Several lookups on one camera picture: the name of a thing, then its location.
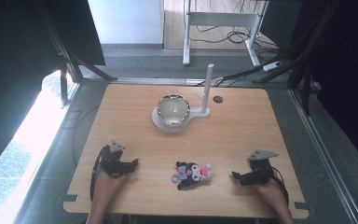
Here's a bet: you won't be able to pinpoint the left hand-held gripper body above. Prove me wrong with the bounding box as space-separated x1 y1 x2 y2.
98 140 129 179

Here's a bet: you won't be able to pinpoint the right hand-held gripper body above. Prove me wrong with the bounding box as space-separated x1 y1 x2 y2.
246 149 279 187

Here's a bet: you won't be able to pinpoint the black and pink plush toy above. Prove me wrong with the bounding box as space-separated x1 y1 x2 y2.
171 161 214 191

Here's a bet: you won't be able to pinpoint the person's left hand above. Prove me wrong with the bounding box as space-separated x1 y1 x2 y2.
96 168 128 192

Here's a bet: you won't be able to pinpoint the person's right hand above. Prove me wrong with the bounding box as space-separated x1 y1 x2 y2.
254 177 282 201

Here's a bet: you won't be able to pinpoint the wooden table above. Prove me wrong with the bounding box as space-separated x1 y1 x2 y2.
62 83 310 219

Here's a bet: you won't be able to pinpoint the shiny metal bowl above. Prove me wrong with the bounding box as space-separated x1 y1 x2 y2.
156 93 191 127

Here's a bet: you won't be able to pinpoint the white stand with pole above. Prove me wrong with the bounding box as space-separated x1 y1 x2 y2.
151 63 215 134

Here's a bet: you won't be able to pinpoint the white power strip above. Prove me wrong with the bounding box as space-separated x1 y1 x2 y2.
262 61 282 72

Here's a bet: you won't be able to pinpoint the black metal stand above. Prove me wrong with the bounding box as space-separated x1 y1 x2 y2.
36 0 119 106
252 0 343 117

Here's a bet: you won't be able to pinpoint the right hand-held gripper black cable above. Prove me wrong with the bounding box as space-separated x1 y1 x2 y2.
271 166 291 207

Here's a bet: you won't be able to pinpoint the black floor cables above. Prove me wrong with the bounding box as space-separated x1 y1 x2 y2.
188 0 293 88

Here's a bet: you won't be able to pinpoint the white metal desk frame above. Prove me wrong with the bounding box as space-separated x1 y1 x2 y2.
182 0 269 67

